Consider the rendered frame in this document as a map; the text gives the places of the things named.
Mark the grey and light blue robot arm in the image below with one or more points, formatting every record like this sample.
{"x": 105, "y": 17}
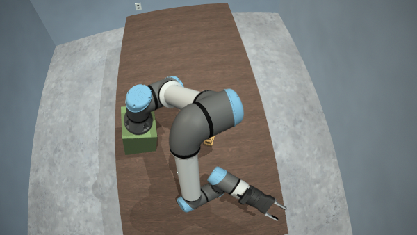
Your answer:
{"x": 196, "y": 122}

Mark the tan wooden cube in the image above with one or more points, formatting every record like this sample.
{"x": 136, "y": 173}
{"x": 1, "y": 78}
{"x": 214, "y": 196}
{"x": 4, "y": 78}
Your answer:
{"x": 209, "y": 141}

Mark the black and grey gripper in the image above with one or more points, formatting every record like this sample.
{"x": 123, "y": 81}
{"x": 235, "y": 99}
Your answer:
{"x": 252, "y": 196}

